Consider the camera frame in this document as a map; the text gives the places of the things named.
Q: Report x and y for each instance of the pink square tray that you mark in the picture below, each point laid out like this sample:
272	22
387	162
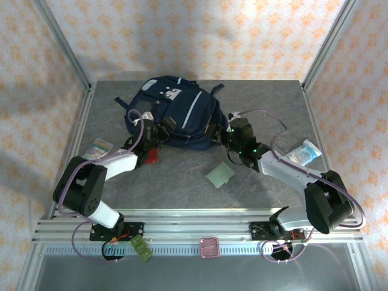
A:
209	248

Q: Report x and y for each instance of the aluminium side rail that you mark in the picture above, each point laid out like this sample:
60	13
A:
314	115
80	121

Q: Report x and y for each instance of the green white paper packet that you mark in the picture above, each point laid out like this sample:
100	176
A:
97	150

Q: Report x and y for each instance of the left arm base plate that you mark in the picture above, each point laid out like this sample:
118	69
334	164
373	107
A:
136	228

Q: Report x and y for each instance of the aluminium lower frame bar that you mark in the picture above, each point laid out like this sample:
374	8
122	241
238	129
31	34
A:
30	269
366	282

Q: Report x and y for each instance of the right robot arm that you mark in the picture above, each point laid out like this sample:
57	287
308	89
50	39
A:
288	171

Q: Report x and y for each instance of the red wallet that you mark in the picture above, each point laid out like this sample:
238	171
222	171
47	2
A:
152	157

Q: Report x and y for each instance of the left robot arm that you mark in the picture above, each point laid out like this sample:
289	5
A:
121	163

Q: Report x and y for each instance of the aluminium frame post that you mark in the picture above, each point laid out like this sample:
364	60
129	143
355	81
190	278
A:
64	45
329	45

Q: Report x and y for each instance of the green button pad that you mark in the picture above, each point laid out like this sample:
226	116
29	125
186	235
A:
141	247

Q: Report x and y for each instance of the aluminium mounting rail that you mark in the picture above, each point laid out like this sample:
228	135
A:
194	224

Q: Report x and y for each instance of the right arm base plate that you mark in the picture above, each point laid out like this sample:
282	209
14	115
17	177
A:
257	230

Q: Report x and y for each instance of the light green card holder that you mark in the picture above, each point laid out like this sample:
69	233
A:
219	174

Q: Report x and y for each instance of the blue face mask pack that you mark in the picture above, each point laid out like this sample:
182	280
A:
303	153

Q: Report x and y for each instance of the navy blue backpack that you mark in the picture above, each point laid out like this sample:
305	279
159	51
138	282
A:
175	106

